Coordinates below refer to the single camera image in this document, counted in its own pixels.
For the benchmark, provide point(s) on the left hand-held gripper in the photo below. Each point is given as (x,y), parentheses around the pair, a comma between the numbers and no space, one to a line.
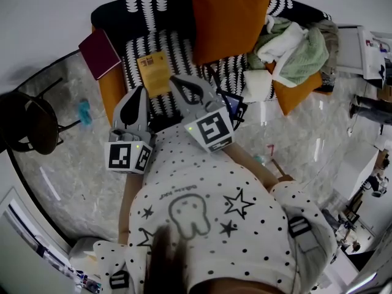
(122,155)

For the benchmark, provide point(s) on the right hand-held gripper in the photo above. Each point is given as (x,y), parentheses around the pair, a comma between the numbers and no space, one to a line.
(214,127)

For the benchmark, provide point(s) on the yellow book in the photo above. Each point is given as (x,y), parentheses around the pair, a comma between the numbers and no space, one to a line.
(153,72)

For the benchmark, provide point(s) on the person's left forearm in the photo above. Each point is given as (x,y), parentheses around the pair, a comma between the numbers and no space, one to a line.
(130,207)

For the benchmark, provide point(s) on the person's right forearm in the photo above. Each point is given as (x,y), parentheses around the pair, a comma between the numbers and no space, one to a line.
(251,167)

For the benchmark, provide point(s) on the black white patterned book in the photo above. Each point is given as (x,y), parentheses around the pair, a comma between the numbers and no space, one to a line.
(183,54)

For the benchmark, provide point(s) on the maroon book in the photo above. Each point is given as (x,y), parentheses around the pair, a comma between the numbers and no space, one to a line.
(99,54)

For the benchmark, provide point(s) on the person's black trousers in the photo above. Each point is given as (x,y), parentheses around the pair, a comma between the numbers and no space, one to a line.
(165,124)

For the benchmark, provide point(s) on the black screen device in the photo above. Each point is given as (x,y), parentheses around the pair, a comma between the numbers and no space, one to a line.
(232,106)

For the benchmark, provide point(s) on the teal fluffy duster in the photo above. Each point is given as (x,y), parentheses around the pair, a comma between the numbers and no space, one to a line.
(84,113)

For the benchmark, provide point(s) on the white pillow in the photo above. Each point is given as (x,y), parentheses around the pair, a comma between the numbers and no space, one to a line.
(257,86)

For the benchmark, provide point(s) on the large orange cushion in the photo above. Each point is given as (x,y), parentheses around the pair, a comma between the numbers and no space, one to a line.
(229,20)

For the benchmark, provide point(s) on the black chair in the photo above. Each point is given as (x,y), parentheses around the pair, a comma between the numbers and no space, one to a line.
(39,127)

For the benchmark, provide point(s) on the small orange cushion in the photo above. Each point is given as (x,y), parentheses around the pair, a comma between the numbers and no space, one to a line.
(294,95)

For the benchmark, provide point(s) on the green and white blanket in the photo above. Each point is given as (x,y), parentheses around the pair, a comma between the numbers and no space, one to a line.
(303,60)

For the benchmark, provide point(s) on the grey round pouf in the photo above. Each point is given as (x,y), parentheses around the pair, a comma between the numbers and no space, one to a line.
(84,248)

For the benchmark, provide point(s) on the grey knitted throw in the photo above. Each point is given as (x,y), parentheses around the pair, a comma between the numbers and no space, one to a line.
(330,41)

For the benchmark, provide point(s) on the white cabinet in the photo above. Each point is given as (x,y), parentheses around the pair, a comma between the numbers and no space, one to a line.
(352,51)

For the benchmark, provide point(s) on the white box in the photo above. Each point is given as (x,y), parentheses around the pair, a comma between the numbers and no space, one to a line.
(355,173)

